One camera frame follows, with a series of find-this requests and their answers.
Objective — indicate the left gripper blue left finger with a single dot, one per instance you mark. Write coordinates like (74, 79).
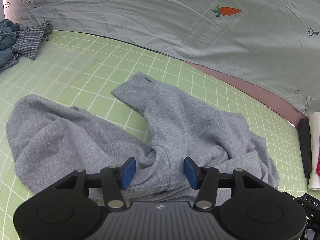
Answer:
(114, 179)

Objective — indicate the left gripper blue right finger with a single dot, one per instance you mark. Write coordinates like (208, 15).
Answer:
(205, 180)

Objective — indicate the folded red plaid garment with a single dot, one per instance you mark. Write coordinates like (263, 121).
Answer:
(318, 165)

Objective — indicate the folded black garment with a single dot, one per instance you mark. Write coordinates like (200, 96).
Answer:
(305, 146)

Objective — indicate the folded white garment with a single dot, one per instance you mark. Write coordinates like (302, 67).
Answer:
(314, 131)

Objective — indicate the green grid cutting mat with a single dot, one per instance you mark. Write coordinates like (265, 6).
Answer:
(114, 63)

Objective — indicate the grey printed backdrop sheet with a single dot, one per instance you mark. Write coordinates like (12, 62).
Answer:
(273, 44)

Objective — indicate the checkered plaid shirt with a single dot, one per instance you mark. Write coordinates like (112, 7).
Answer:
(28, 42)

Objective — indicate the blue denim garment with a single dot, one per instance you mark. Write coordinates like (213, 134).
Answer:
(9, 31)

